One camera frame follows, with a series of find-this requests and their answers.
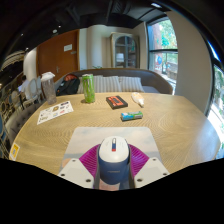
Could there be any black and red flat box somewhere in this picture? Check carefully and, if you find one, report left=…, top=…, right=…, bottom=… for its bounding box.
left=105, top=95, right=129, bottom=110

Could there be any white sticker sheet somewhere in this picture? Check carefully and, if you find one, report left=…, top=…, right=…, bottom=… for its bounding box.
left=36, top=100, right=75, bottom=126

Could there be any person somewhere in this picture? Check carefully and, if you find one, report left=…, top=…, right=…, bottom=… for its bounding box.
left=17, top=75, right=30, bottom=93

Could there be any green drink can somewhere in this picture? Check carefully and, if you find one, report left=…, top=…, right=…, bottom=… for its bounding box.
left=81, top=73, right=96, bottom=104

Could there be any yellow and white sticker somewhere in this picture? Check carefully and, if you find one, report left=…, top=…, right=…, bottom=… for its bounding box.
left=8, top=142, right=21, bottom=162

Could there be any black backpack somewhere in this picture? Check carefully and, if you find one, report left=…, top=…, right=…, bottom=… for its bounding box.
left=55, top=73, right=81, bottom=97

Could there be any white and blue computer mouse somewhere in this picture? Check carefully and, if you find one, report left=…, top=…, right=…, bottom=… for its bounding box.
left=97, top=135, right=131, bottom=185

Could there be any small teal and white pack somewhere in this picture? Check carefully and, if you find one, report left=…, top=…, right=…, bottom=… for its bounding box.
left=120, top=110, right=144, bottom=122

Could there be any striped cushion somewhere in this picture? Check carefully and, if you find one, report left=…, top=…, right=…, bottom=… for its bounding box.
left=94, top=75, right=123, bottom=94
left=77, top=76, right=85, bottom=95
left=118, top=76, right=145, bottom=93

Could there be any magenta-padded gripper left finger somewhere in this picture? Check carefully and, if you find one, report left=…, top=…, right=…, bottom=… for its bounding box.
left=57, top=143, right=101, bottom=190

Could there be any black-framed window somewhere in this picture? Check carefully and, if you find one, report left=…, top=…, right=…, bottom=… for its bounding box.
left=146, top=18, right=179, bottom=83

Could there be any glass-door display cabinet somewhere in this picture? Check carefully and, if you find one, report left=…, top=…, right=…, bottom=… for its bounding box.
left=109, top=32, right=141, bottom=70

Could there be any pale grey-blue mouse pad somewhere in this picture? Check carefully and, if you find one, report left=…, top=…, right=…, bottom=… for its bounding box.
left=60, top=126, right=160, bottom=174

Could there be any brown wooden door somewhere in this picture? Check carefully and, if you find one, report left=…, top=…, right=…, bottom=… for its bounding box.
left=36, top=29, right=80, bottom=83

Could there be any group of white chairs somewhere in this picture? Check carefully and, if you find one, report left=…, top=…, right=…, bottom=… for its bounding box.
left=9, top=75, right=44, bottom=108

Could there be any clear shaker bottle white lid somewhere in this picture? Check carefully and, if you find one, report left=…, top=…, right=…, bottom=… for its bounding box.
left=40, top=71, right=58, bottom=105

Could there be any grey curved sofa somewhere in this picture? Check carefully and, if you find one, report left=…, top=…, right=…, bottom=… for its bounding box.
left=54, top=68, right=174, bottom=96

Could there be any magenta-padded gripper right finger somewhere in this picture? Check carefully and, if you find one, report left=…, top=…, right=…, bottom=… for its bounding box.
left=128, top=143, right=170, bottom=188

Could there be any grey tufted chair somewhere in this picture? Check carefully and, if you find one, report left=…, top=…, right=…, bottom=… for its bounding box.
left=4, top=103, right=42, bottom=148

